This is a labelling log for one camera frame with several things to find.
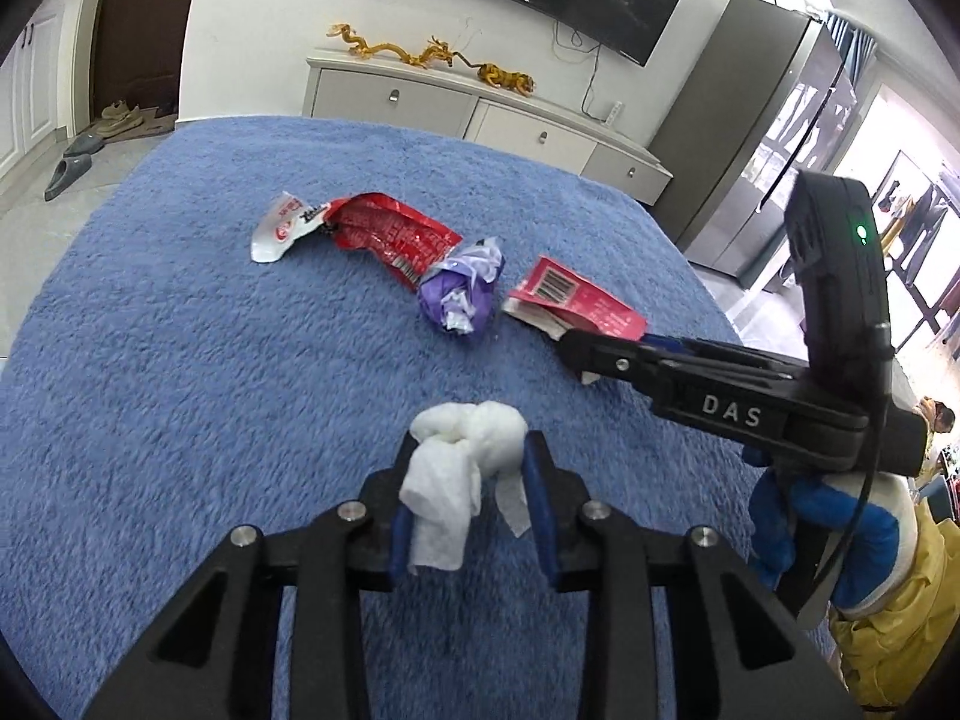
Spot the grey white television cabinet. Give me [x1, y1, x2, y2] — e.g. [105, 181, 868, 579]
[303, 46, 674, 206]

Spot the grey slipper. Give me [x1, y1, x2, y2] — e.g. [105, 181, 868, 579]
[43, 155, 94, 203]
[63, 127, 107, 160]

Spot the golden dragon figurine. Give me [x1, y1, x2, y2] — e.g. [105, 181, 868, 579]
[325, 22, 410, 65]
[407, 35, 479, 71]

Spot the red carton box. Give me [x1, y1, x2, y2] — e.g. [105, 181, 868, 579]
[500, 254, 649, 344]

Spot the row of hanging clothes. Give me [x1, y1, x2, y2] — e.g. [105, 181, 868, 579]
[876, 163, 960, 293]

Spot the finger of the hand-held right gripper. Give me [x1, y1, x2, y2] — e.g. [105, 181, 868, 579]
[643, 334, 811, 377]
[555, 325, 677, 410]

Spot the white panelled cabinet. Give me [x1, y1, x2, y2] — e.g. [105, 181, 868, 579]
[0, 0, 70, 182]

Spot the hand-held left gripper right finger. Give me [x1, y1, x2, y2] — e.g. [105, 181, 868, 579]
[521, 430, 865, 720]

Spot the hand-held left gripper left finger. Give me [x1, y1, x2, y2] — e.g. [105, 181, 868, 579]
[81, 430, 422, 720]

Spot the pair of beige shoes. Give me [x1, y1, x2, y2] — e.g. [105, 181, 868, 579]
[100, 98, 164, 141]

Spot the blue fluffy blanket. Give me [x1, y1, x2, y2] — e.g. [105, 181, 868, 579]
[0, 115, 842, 720]

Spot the golden tiger figurine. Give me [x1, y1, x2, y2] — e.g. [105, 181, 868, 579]
[477, 61, 541, 98]

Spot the red foil snack packet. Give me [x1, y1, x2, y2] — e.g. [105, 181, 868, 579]
[325, 193, 464, 291]

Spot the black television cable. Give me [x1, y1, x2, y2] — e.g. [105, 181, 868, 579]
[553, 18, 605, 118]

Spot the grey double door fridge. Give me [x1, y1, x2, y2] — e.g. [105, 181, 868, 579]
[648, 0, 860, 291]

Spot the person's right hand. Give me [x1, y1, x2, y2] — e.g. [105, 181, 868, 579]
[742, 457, 922, 610]

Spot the purple plastic wrapper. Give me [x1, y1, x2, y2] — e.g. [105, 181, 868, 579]
[417, 237, 506, 344]

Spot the red and white wrapper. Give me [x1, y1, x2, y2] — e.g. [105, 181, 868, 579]
[249, 193, 336, 265]

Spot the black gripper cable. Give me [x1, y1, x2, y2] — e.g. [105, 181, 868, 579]
[813, 321, 895, 628]

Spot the dark brown door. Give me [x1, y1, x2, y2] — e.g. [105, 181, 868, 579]
[91, 0, 208, 122]

